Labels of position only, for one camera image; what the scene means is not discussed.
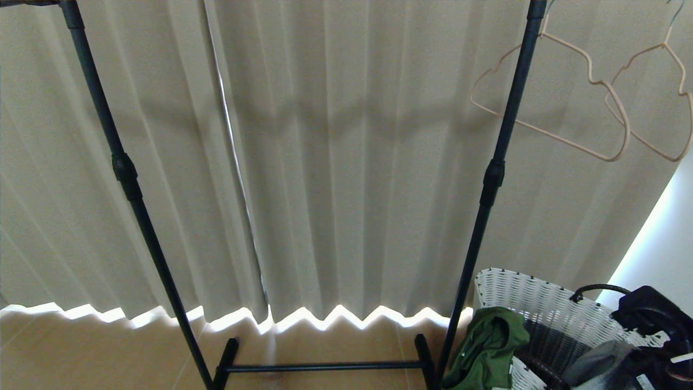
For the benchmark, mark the pale grey shorts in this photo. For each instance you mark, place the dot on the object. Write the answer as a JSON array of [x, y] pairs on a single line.
[[595, 360]]

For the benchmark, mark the pink clothes hanger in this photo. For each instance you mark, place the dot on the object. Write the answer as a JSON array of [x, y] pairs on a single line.
[[674, 160], [628, 135]]

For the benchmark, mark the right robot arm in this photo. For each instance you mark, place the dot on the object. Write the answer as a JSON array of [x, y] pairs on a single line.
[[649, 314]]

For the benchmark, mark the black clothes rack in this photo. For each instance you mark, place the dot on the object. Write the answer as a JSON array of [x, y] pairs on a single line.
[[125, 173]]

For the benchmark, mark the white laundry basket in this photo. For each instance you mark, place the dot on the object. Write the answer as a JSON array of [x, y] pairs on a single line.
[[541, 303]]

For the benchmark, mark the beige curtain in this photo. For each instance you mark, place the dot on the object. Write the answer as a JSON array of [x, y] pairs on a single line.
[[352, 162]]

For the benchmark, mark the green garment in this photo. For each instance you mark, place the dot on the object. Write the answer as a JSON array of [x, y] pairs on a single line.
[[487, 346]]

